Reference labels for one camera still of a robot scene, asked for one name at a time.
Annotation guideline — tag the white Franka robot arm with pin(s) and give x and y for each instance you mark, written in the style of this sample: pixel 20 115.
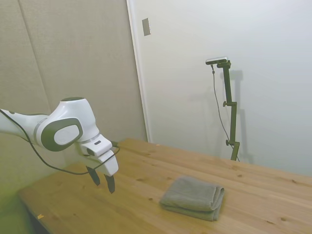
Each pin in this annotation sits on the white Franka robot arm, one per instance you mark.
pixel 73 109

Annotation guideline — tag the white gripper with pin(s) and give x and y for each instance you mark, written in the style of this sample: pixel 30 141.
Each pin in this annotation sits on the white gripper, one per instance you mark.
pixel 109 163

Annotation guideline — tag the silver camera on stand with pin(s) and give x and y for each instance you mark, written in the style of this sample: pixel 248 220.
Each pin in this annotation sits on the silver camera on stand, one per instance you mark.
pixel 217 60

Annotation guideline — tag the grey towel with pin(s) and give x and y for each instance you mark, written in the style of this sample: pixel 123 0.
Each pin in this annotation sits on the grey towel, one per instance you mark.
pixel 190 195

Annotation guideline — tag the white door frame trim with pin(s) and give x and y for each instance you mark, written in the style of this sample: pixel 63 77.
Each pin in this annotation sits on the white door frame trim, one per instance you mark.
pixel 140 73

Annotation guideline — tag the dark articulated camera stand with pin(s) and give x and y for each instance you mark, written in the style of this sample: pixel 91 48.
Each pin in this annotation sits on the dark articulated camera stand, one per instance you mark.
pixel 233 122

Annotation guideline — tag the small orange scrap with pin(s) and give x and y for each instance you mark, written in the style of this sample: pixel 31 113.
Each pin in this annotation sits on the small orange scrap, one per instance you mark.
pixel 40 216

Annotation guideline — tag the grey wall switch plate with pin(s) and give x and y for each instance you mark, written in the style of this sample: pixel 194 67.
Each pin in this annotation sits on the grey wall switch plate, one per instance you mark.
pixel 146 26

